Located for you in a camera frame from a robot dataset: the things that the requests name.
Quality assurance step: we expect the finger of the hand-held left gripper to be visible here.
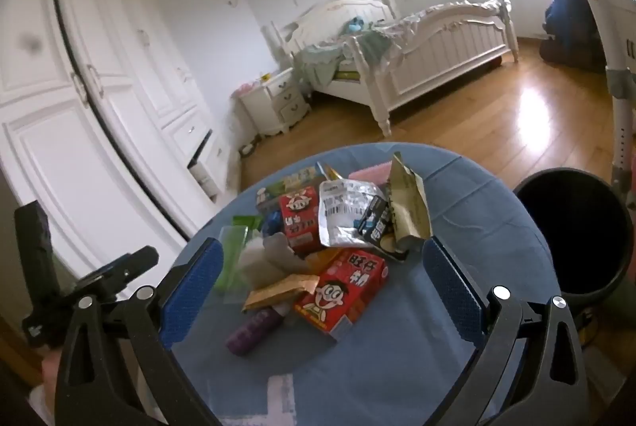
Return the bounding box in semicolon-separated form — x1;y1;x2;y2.
64;246;160;303

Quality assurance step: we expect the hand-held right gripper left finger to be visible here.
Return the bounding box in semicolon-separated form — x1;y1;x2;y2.
54;237;224;426

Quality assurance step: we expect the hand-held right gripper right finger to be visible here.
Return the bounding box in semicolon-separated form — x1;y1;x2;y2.
422;237;594;426

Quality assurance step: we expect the bright green packet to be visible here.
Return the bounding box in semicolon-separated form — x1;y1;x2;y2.
233;214;264;233

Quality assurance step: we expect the red milk carton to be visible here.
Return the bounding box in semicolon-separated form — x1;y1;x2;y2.
278;186;324;255
293;249;389;342

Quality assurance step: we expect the black trash bin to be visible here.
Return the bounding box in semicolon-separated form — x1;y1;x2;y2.
512;167;636;347

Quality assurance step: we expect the person's left forearm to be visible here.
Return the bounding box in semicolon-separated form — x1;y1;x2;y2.
27;349;63;426

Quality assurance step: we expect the clear green plastic bag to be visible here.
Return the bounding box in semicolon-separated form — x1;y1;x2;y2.
216;226;249;295

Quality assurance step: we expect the purple tube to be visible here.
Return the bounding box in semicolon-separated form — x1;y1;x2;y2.
226;304;288;356

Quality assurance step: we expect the blue tablecloth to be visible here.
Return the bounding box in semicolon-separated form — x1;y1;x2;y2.
169;142;562;426

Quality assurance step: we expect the grey crumpled paper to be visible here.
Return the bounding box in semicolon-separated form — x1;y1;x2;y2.
238;232;311;290

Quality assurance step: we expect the brown wrapper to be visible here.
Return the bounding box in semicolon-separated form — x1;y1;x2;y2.
242;273;320;312

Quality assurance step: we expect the olive gold wrapper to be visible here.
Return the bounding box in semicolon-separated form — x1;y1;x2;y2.
382;152;434;260

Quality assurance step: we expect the black snack packet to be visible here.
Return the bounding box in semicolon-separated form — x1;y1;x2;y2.
357;196;398;243

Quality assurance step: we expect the small blue packet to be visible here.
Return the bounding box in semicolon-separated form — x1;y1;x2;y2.
263;210;284;238

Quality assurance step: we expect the orange packet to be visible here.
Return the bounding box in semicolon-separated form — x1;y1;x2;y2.
303;249;343;278

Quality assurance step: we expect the silver foil pouch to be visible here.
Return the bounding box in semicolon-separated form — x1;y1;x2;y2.
318;180;388;250

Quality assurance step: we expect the white tape strip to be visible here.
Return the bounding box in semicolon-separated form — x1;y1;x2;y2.
267;373;299;426

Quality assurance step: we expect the green white carton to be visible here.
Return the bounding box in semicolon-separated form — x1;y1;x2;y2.
256;165;321;213

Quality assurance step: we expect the pink packet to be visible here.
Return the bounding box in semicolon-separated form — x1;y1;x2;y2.
348;160;393;183

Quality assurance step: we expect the white wardrobe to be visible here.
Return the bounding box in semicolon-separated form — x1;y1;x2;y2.
0;0;234;312

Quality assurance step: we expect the yellow wrapper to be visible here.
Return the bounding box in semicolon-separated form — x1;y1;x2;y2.
315;161;343;181

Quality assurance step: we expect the white nightstand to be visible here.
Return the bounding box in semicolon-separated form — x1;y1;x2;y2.
237;68;311;138

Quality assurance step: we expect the white pink chair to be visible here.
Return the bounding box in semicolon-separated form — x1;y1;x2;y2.
579;0;636;208

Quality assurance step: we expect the white wooden bed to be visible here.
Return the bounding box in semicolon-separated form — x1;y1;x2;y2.
271;0;520;138

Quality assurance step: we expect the light green blanket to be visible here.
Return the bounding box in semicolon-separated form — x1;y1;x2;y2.
297;31;388;86

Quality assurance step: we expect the white ruffled quilt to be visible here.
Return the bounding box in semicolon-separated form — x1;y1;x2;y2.
372;0;512;40

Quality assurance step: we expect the dark blue clothes pile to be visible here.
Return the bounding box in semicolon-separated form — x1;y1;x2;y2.
541;0;604;69

